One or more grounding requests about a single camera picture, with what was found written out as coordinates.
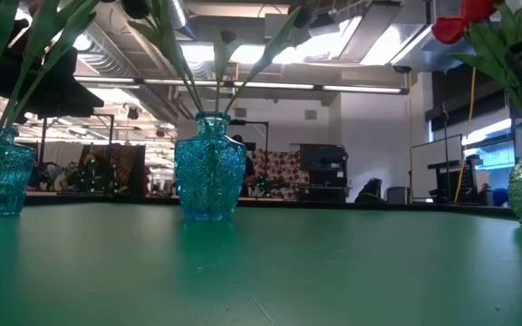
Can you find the floral patterned panel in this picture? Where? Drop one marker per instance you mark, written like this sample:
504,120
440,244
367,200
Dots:
279,172

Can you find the thin black stand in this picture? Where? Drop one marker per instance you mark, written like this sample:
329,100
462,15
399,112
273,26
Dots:
261,122

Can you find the red artificial tulip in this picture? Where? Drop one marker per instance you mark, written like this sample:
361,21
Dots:
449,29
478,9

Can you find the grey bin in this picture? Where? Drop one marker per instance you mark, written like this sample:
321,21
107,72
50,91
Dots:
398,194

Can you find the black artificial tulip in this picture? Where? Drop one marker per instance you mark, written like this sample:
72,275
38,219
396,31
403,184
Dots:
220,54
135,9
165,36

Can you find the black pegboard stand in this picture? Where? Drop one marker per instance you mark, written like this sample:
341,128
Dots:
462,181

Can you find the tall angular blue glass vase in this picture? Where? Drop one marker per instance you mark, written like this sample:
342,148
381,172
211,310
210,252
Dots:
210,172

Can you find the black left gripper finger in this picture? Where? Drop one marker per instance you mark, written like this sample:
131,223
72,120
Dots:
61,90

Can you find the silver round ventilation duct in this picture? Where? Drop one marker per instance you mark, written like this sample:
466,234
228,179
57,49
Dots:
120,50

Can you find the long ceiling strip light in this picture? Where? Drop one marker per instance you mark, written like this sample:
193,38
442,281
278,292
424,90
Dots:
265,85

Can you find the person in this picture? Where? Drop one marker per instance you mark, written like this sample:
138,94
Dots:
238,137

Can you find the black cabinet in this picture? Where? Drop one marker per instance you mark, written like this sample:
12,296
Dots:
322,165

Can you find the black tripod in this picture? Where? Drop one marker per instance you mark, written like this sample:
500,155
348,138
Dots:
445,136

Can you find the black frame stand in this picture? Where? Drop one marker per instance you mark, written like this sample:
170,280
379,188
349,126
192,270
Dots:
109,136

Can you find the silver rectangular duct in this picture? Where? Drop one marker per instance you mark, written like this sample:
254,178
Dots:
379,31

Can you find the green table mat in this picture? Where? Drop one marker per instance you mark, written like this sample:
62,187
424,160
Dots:
288,271

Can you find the tulip stems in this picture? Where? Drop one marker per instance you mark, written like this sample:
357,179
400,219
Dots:
273,45

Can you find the background robot station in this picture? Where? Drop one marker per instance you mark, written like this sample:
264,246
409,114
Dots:
93,174

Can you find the black swivel chair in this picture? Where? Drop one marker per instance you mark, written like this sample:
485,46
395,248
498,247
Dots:
370,189

